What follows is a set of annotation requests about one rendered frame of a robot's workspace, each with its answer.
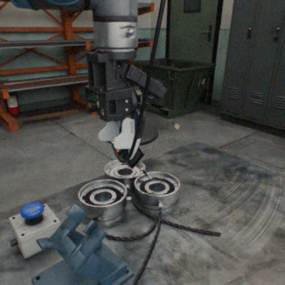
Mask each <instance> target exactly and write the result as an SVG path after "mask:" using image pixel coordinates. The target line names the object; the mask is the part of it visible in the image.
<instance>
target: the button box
mask: <svg viewBox="0 0 285 285"><path fill-rule="evenodd" d="M43 206H44V211H43V212H42V213H41V215H39V216H38V218H37V219H35V220H31V219H27V218H23V217H21V215H20V214H17V215H14V216H12V217H10V218H9V220H10V225H11V228H12V234H13V238H14V239H11V240H10V245H11V247H13V246H16V245H18V247H19V249H20V250H21V252H22V255H23V257H24V259H26V258H28V257H30V256H32V255H34V254H36V253H38V252H40V251H42V250H44V249H41V248H40V247H39V246H38V244H37V242H36V240H37V239H40V238H45V237H49V238H50V237H51V235H52V234H53V233H54V232H55V231H56V230H57V228H58V227H60V225H61V224H60V221H59V220H58V218H57V217H56V216H55V215H54V213H53V211H52V210H51V209H50V208H49V207H48V206H47V204H44V205H43Z"/></svg>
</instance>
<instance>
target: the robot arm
mask: <svg viewBox="0 0 285 285"><path fill-rule="evenodd" d="M11 2H12V4H13V5H14V6H15V7H17V8H21V9H30V10H38V11H39V10H71V11H88V10H91V11H92V13H93V21H94V42H95V47H96V48H98V50H96V52H91V53H86V55H87V71H88V86H85V100H86V108H87V114H89V113H93V112H97V115H99V119H100V120H104V121H107V123H108V124H107V126H106V127H105V128H104V129H102V130H101V131H100V132H99V139H100V140H101V141H112V140H113V139H114V138H115V136H117V135H118V137H117V138H116V139H114V147H115V148H116V149H128V151H130V148H131V146H132V142H133V139H134V136H135V132H136V128H137V123H138V117H139V112H140V108H141V102H142V93H141V91H142V92H144V88H145V84H146V78H147V74H146V73H144V72H142V71H141V70H140V69H138V68H136V67H135V66H133V65H130V64H128V59H135V58H137V50H135V49H134V48H137V47H138V0H11ZM167 91H168V89H167V88H165V87H164V86H163V84H161V83H160V82H158V81H156V80H154V79H152V78H151V79H150V83H149V88H148V97H149V98H150V99H154V100H158V99H159V100H164V97H165V95H166V93H167ZM91 93H94V95H93V100H94V101H95V104H91V107H88V94H91ZM127 116H130V118H126V117H127ZM145 123H146V117H145V112H144V114H143V118H142V122H141V127H140V130H139V134H138V139H137V143H136V146H135V148H134V152H133V154H132V156H131V157H130V159H132V158H133V157H134V155H135V153H136V151H137V149H138V145H139V143H140V140H141V138H142V136H143V131H144V127H145Z"/></svg>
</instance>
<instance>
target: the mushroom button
mask: <svg viewBox="0 0 285 285"><path fill-rule="evenodd" d="M43 211H44V206H43V204H42V203H41V202H29V203H28V204H25V205H24V206H23V207H22V208H21V210H20V215H21V217H23V218H27V219H31V220H35V219H37V218H38V216H39V215H41V213H42V212H43Z"/></svg>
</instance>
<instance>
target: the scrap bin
mask: <svg viewBox="0 0 285 285"><path fill-rule="evenodd" d="M130 64H132V65H133V66H135V67H136V68H138V69H140V70H141V71H142V72H144V73H146V74H147V75H148V68H149V60H133V61H130ZM214 66H216V64H210V63H205V62H197V61H193V60H181V59H170V58H159V59H155V60H154V64H153V70H152V74H151V78H152V79H154V80H156V81H158V82H160V83H161V84H163V86H164V87H165V88H167V89H168V91H167V93H166V95H165V97H164V100H159V99H158V100H154V99H150V98H149V97H147V101H146V105H145V109H144V110H145V111H151V110H152V111H155V112H157V113H159V117H162V118H165V119H168V120H169V119H172V118H176V117H178V116H183V115H187V114H190V113H194V112H197V111H200V103H199V102H198V101H199V99H200V95H201V93H202V91H203V89H204V87H205V85H206V83H207V80H208V79H209V77H210V75H212V74H213V70H214Z"/></svg>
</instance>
